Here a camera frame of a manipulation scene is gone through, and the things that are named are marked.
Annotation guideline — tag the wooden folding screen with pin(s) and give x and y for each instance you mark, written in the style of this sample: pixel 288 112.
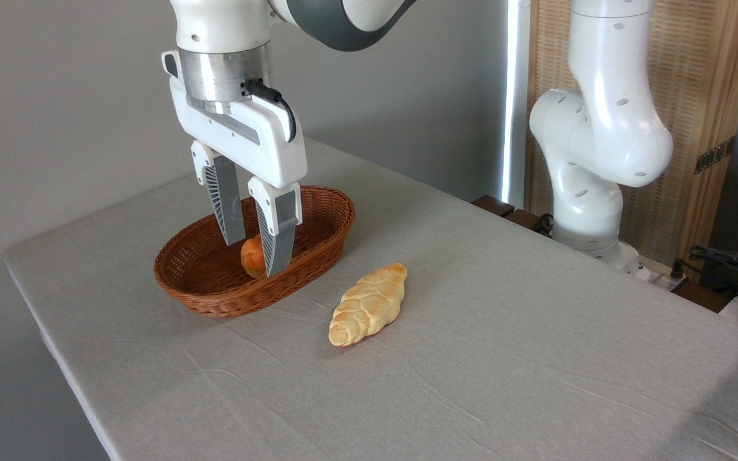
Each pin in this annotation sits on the wooden folding screen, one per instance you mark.
pixel 696 77

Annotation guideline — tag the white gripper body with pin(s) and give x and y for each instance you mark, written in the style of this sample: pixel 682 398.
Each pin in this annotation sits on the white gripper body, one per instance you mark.
pixel 260 144

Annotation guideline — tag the small golden bread roll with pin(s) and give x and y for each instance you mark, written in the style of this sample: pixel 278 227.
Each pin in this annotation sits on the small golden bread roll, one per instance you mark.
pixel 252 256

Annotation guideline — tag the braided golden bread loaf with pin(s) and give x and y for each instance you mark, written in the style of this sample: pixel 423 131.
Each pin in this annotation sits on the braided golden bread loaf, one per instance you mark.
pixel 369 304

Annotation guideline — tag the white power strip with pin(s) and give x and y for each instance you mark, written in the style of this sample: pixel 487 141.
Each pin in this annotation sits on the white power strip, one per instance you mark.
pixel 657 275

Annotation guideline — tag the dark wooden blocks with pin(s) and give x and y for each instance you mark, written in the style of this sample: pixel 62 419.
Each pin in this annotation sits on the dark wooden blocks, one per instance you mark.
pixel 497 206

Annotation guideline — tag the brown woven wicker basket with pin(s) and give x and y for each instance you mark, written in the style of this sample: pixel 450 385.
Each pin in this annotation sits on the brown woven wicker basket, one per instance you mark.
pixel 318 218

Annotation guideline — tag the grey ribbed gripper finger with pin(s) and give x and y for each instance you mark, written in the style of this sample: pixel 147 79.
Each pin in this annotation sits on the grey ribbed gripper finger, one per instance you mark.
pixel 227 198
pixel 276 224

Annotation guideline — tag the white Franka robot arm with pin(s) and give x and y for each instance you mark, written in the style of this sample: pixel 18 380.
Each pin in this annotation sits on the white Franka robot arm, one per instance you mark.
pixel 606 128

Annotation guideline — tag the grey tablecloth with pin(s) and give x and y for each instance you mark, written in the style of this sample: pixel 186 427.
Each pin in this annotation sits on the grey tablecloth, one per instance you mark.
pixel 471 358

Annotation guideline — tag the dark metal screen hinge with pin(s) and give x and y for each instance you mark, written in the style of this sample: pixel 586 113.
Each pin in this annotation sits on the dark metal screen hinge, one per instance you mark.
pixel 715 155

